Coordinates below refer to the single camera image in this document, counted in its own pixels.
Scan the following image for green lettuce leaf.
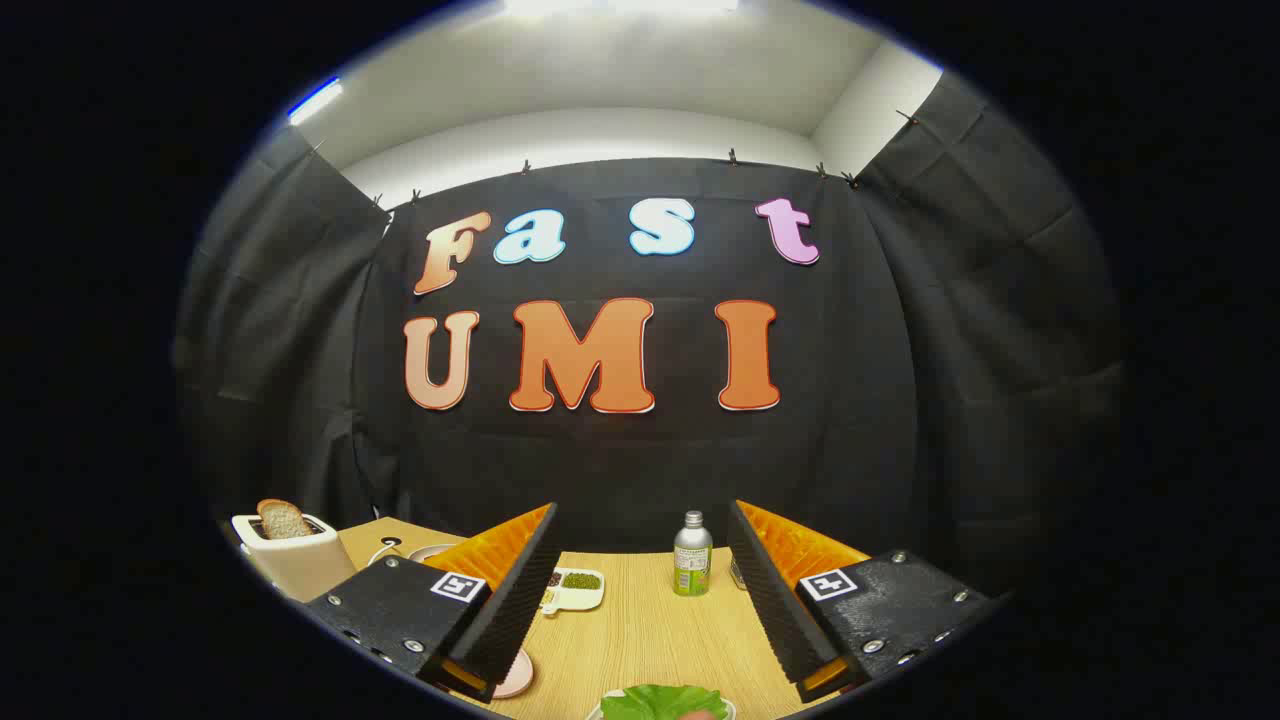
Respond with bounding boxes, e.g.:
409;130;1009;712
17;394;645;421
600;684;731;720

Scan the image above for white toaster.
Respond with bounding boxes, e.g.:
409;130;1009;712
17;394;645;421
232;512;358;603

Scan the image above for green label metal bottle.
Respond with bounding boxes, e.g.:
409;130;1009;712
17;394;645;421
673;511;713;598

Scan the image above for pink round plate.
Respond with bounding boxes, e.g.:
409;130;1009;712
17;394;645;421
492;648;535;700

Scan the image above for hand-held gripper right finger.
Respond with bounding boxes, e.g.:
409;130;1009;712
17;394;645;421
727;499;1001;704

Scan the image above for black backdrop cloth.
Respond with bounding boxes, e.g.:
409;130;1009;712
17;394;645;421
172;75;1126;601

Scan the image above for white square plate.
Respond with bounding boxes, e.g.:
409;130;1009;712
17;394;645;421
585;700;738;720

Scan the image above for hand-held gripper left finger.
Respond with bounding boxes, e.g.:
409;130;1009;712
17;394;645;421
303;502;561;703

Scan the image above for thick white bread slice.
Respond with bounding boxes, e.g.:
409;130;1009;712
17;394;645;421
257;499;314;541

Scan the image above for white divided dish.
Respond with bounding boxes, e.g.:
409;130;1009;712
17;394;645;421
540;567;606;615

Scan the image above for ceiling light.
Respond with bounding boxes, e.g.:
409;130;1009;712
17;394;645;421
500;0;741;16

